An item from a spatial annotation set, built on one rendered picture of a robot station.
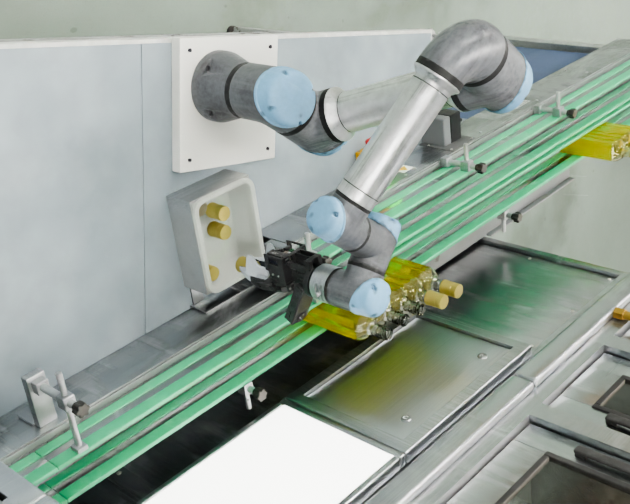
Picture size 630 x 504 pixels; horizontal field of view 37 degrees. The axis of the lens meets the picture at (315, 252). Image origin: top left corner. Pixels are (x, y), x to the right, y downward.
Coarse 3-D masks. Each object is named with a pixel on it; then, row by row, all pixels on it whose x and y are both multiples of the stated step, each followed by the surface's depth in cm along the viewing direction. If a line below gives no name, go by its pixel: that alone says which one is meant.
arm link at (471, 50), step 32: (448, 32) 165; (480, 32) 165; (416, 64) 166; (448, 64) 163; (480, 64) 165; (416, 96) 165; (448, 96) 167; (384, 128) 167; (416, 128) 166; (384, 160) 166; (352, 192) 168; (320, 224) 167; (352, 224) 169
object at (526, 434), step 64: (512, 256) 264; (512, 320) 234; (576, 320) 225; (256, 384) 222; (512, 384) 205; (576, 384) 209; (192, 448) 203; (448, 448) 188; (512, 448) 192; (576, 448) 187
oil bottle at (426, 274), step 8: (392, 264) 228; (400, 264) 227; (408, 264) 227; (416, 264) 226; (408, 272) 223; (416, 272) 223; (424, 272) 222; (432, 272) 222; (424, 280) 221; (432, 280) 221; (424, 288) 222
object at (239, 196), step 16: (224, 192) 201; (240, 192) 209; (240, 208) 212; (256, 208) 209; (208, 224) 209; (240, 224) 214; (256, 224) 211; (208, 240) 210; (224, 240) 214; (240, 240) 216; (256, 240) 213; (208, 256) 212; (224, 256) 215; (240, 256) 217; (256, 256) 215; (208, 272) 203; (224, 272) 212; (208, 288) 204; (224, 288) 208
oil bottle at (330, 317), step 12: (312, 312) 216; (324, 312) 213; (336, 312) 211; (348, 312) 210; (324, 324) 215; (336, 324) 212; (348, 324) 209; (360, 324) 206; (348, 336) 210; (360, 336) 208
